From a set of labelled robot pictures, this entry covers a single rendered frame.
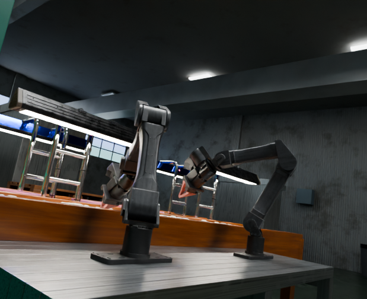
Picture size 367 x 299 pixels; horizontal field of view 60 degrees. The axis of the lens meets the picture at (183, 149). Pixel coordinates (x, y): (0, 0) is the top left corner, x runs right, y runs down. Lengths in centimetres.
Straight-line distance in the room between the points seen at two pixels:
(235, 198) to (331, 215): 259
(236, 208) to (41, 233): 725
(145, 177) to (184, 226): 45
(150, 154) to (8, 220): 36
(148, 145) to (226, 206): 734
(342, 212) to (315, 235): 91
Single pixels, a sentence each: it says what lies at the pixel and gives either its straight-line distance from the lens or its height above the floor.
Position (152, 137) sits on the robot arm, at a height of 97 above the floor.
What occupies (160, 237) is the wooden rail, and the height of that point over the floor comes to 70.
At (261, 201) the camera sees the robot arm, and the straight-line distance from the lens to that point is 124.
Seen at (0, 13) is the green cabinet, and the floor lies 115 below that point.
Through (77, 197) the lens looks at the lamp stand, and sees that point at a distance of 146.
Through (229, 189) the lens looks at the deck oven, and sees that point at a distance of 814.
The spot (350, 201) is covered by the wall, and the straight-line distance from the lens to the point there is 908.
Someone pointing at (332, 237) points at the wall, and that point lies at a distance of 912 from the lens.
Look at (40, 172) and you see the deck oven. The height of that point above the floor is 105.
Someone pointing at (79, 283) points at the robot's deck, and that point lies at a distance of 54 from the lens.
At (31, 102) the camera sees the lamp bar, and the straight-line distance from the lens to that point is 119.
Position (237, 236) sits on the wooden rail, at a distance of 149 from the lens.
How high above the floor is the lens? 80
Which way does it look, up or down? 11 degrees up
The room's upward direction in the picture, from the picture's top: 9 degrees clockwise
